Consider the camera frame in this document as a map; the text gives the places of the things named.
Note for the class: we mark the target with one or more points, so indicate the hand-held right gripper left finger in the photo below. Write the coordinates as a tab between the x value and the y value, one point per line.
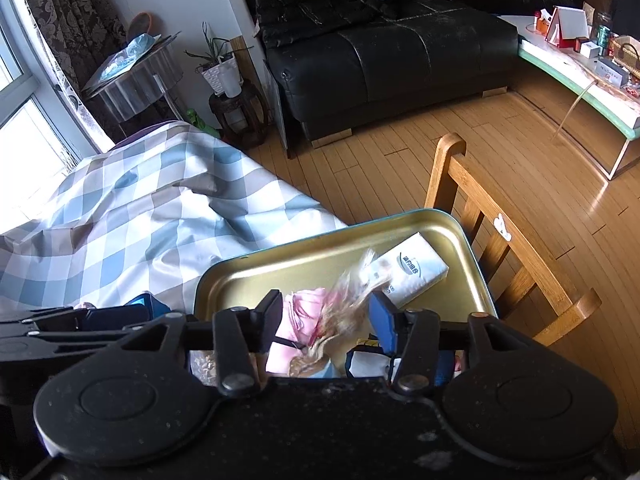
270	320

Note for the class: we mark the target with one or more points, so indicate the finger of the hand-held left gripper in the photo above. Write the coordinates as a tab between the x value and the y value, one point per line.
45	320
60	342

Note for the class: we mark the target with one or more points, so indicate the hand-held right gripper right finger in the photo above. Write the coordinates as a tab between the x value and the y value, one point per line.
384	322

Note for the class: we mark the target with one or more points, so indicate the clear bag of beige pieces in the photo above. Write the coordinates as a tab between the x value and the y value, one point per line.
345	305

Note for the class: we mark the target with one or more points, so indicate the small pink pouch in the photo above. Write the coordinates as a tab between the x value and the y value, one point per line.
86	306

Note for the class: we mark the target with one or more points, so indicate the gold metal tin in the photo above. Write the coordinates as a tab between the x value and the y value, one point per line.
250	280

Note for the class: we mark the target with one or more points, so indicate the white tissue pack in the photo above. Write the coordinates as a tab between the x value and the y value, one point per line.
415	265

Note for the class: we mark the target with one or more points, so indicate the navy blue beanbag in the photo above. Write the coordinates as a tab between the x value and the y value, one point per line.
444	367

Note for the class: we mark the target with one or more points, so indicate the blue tissue pack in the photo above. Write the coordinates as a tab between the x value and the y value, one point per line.
145	306

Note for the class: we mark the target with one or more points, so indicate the checkered blanket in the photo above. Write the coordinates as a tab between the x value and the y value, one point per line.
150	195

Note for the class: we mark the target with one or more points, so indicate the wooden chair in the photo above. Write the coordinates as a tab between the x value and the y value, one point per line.
445	170

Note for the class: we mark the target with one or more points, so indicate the window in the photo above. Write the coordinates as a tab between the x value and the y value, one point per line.
30	130

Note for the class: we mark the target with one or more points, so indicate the dark wooden stool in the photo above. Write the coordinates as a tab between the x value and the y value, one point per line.
240	120

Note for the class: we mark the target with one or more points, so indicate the grey flat panel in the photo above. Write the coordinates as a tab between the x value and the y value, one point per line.
275	110

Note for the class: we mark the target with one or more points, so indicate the green toy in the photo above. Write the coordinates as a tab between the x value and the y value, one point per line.
195	117

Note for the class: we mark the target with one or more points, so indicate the potted plant in white pot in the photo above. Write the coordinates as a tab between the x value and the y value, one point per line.
220	77

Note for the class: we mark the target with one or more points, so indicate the round metal side table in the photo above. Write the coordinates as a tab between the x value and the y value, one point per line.
140	82

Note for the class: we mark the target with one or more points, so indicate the black leather sofa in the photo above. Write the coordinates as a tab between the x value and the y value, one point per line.
390	65

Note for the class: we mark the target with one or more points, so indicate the light blue plastic bag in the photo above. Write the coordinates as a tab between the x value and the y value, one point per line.
137	46

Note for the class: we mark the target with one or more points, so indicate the brown round bowl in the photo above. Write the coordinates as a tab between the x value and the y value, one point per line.
140	25

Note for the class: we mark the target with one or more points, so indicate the green-edged coffee table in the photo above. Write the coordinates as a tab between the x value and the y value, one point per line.
607	105

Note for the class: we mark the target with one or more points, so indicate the patterned curtain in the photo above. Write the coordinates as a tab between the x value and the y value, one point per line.
75	5

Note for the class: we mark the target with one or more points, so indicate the small white box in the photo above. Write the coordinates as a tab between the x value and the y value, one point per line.
590	50

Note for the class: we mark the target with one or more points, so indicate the white triangular desk calendar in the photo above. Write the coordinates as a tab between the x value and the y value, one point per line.
572	22

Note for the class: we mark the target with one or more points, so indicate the green can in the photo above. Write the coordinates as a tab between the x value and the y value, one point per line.
602	40

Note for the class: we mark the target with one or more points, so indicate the wicker basket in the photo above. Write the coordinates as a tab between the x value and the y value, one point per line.
630	57

